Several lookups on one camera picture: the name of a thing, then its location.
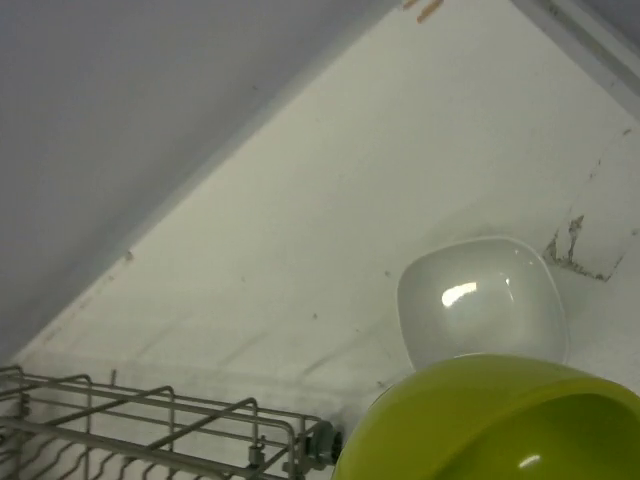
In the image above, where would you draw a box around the grey wire dish rack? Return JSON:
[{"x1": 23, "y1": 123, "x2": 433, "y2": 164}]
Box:
[{"x1": 1, "y1": 365, "x2": 343, "y2": 479}]

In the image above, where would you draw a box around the lime green bowl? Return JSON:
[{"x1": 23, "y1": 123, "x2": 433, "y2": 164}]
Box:
[
  {"x1": 396, "y1": 236, "x2": 570, "y2": 370},
  {"x1": 334, "y1": 355, "x2": 639, "y2": 479}
]

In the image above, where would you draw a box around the lime green bowl front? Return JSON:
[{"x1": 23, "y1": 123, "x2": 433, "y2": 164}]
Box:
[{"x1": 396, "y1": 236, "x2": 570, "y2": 370}]

